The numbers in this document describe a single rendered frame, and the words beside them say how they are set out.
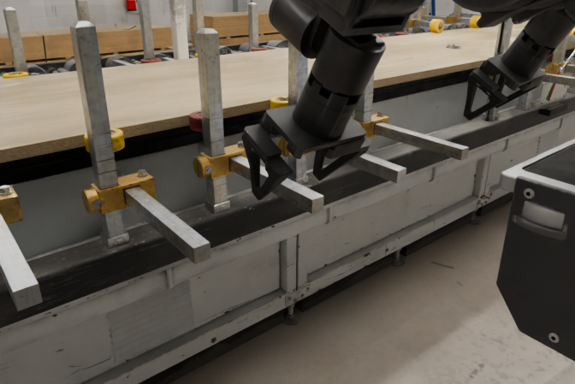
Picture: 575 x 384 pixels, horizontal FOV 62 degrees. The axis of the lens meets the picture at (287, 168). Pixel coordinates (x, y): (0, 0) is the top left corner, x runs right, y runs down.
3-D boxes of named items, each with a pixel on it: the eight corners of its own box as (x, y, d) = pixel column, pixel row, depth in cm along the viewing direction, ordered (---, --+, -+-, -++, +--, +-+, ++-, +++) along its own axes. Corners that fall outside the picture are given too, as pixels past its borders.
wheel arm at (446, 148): (467, 161, 122) (470, 144, 121) (459, 163, 120) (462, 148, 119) (346, 123, 154) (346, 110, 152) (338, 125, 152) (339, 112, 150)
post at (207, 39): (228, 231, 117) (218, 28, 100) (216, 235, 115) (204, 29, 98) (221, 225, 120) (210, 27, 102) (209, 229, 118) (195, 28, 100)
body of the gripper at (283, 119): (258, 123, 51) (281, 64, 46) (326, 110, 57) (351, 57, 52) (294, 164, 48) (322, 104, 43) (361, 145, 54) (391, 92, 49)
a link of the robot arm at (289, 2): (364, -27, 37) (431, -26, 42) (279, -90, 42) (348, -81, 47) (313, 98, 44) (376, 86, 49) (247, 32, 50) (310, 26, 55)
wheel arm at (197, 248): (212, 262, 79) (210, 239, 77) (194, 269, 77) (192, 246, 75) (115, 180, 110) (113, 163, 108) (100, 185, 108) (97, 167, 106)
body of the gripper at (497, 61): (479, 67, 76) (508, 28, 71) (508, 58, 83) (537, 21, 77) (511, 93, 74) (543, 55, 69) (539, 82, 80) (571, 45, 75)
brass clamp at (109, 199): (157, 200, 101) (155, 178, 99) (92, 219, 93) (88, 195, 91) (145, 191, 105) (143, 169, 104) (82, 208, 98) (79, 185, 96)
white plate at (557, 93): (566, 97, 221) (570, 76, 218) (539, 107, 206) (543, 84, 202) (564, 97, 222) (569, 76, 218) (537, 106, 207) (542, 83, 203)
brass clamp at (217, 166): (254, 168, 115) (253, 148, 113) (205, 182, 107) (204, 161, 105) (240, 161, 120) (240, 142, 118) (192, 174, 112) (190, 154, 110)
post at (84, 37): (128, 256, 102) (95, 20, 84) (112, 261, 100) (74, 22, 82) (122, 249, 104) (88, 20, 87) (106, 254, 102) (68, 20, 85)
